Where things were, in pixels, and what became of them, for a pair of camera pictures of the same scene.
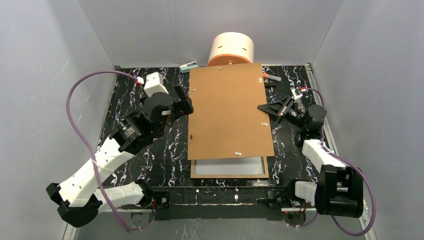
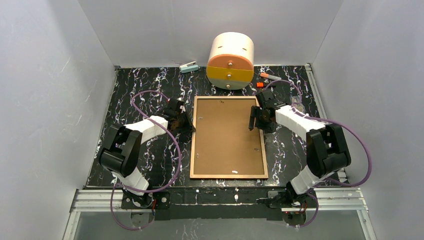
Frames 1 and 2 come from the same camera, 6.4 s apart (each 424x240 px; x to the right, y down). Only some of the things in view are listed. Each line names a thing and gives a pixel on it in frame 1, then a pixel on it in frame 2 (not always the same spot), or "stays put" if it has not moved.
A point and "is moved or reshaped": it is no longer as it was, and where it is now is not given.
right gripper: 286,110 → 255,117
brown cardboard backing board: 226,121 is moved or reshaped
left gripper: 175,105 → 182,119
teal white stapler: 185,68 stays put
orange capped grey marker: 272,77 stays put
